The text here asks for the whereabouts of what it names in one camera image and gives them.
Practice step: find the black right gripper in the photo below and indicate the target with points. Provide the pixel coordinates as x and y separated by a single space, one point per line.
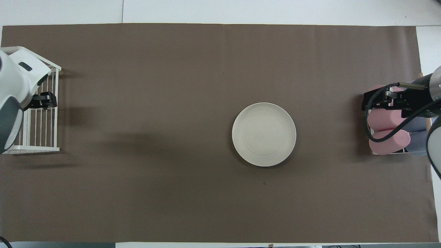
413 100

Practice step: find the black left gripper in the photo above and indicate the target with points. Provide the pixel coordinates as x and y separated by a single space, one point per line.
36 101

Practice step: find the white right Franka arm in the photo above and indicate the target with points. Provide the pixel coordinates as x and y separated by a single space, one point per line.
434 144

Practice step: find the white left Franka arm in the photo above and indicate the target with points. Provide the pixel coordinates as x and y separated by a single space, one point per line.
13 79

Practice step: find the round cream plate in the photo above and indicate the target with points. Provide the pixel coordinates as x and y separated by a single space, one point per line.
264 134

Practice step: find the pink plastic cup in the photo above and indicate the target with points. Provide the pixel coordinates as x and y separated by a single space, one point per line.
384 120
391 143

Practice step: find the blue plastic cup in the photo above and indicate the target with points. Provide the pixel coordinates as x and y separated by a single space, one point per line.
418 143
417 125

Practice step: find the white cup rack wooden rod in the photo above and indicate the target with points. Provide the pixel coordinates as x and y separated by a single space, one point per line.
379 153

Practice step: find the brown paper table mat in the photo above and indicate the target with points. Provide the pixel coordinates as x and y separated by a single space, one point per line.
155 103

